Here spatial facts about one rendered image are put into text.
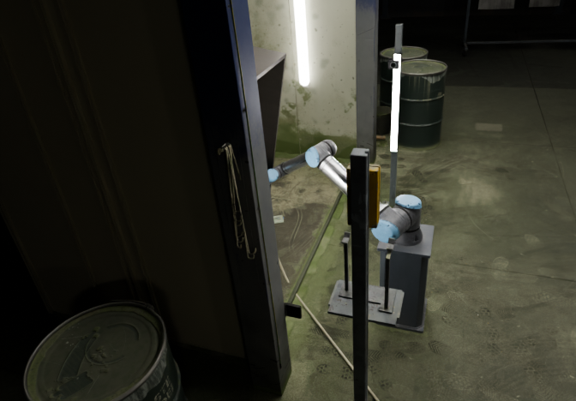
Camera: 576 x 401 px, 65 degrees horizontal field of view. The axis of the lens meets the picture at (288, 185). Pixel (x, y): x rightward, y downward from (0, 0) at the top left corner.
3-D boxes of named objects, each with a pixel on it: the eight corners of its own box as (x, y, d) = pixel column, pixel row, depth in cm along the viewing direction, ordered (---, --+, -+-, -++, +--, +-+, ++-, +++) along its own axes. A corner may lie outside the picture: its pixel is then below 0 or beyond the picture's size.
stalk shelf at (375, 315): (327, 314, 209) (327, 311, 209) (339, 281, 227) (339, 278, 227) (395, 327, 199) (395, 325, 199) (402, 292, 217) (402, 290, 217)
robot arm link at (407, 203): (425, 222, 271) (427, 197, 262) (410, 235, 261) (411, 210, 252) (403, 213, 281) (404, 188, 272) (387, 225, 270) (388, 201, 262)
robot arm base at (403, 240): (423, 230, 281) (424, 216, 276) (421, 248, 265) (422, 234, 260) (393, 225, 287) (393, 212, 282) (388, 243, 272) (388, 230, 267)
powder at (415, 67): (392, 62, 523) (392, 62, 522) (440, 60, 516) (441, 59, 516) (398, 77, 476) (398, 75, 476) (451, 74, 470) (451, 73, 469)
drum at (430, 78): (388, 130, 567) (390, 60, 523) (435, 128, 561) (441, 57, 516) (393, 151, 517) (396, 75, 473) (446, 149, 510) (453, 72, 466)
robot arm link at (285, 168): (339, 132, 282) (281, 161, 336) (327, 139, 275) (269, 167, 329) (347, 148, 283) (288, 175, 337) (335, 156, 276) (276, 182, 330)
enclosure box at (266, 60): (192, 234, 316) (192, 68, 251) (229, 191, 365) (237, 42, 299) (238, 248, 309) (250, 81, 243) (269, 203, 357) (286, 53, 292)
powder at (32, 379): (70, 445, 156) (69, 442, 156) (5, 368, 187) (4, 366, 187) (189, 342, 191) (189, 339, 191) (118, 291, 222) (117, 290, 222)
